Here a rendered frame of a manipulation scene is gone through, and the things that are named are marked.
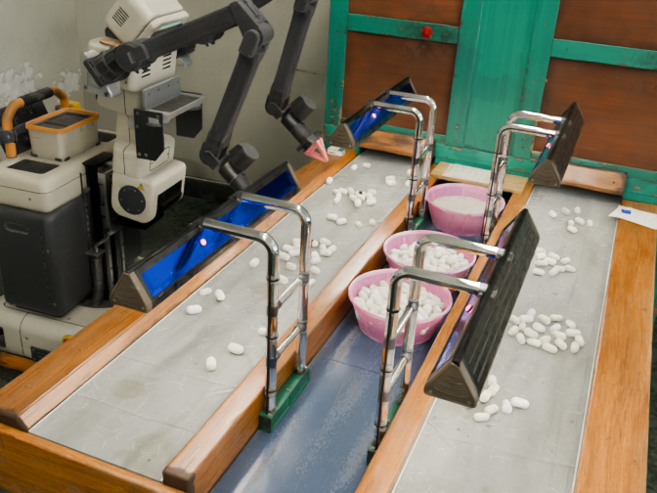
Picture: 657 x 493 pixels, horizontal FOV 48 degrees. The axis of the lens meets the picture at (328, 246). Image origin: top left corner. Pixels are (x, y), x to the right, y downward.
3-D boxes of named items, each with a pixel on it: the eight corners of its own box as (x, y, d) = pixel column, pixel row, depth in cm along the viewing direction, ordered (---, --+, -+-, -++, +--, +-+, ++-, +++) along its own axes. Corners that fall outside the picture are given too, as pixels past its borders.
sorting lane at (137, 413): (28, 440, 142) (26, 431, 141) (359, 159, 293) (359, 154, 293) (161, 490, 133) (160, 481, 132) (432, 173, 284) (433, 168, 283)
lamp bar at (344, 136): (327, 145, 209) (328, 120, 205) (395, 95, 260) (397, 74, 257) (353, 150, 206) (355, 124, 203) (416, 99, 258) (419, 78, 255)
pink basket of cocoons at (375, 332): (329, 336, 188) (332, 304, 183) (366, 290, 210) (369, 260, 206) (432, 365, 179) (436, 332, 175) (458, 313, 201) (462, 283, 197)
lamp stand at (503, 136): (473, 263, 228) (496, 122, 208) (487, 238, 245) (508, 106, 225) (536, 277, 222) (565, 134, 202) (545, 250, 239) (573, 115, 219)
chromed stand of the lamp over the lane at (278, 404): (192, 407, 160) (185, 219, 140) (237, 359, 177) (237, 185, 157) (270, 433, 154) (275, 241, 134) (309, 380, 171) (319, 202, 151)
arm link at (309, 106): (275, 101, 254) (265, 107, 247) (296, 78, 249) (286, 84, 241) (298, 127, 255) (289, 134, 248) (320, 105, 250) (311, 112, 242)
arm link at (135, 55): (260, -13, 196) (244, -8, 187) (279, 37, 200) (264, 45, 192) (130, 42, 215) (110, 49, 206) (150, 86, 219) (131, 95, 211)
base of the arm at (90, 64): (107, 54, 220) (81, 62, 210) (124, 39, 216) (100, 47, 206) (123, 79, 222) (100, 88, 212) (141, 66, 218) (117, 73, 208)
